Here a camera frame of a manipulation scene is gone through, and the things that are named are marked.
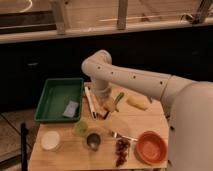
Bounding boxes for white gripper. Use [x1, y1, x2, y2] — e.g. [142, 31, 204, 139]
[91, 79, 116, 114]

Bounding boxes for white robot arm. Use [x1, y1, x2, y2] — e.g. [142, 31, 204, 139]
[81, 50, 213, 171]

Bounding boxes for green plastic cup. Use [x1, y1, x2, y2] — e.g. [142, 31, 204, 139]
[74, 121, 88, 137]

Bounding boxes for small metal cup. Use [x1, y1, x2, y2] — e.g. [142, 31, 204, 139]
[86, 133, 101, 151]

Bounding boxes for white marker pen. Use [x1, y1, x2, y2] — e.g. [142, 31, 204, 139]
[84, 86, 97, 119]

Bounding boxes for grey blue sponge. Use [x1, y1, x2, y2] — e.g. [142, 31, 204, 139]
[63, 101, 79, 118]

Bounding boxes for yellow banana toy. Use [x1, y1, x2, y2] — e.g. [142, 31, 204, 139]
[127, 96, 149, 110]

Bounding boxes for green plastic tray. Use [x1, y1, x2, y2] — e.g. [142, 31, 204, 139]
[35, 78, 84, 123]

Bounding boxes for dark dried fruit pile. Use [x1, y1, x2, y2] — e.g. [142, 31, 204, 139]
[115, 139, 130, 167]

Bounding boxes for orange plastic bowl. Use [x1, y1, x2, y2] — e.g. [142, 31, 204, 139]
[135, 131, 167, 166]

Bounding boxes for green handled tool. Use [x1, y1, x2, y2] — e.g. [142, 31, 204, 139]
[103, 91, 125, 120]

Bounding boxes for black chair frame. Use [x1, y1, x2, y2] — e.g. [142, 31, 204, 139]
[0, 123, 29, 171]

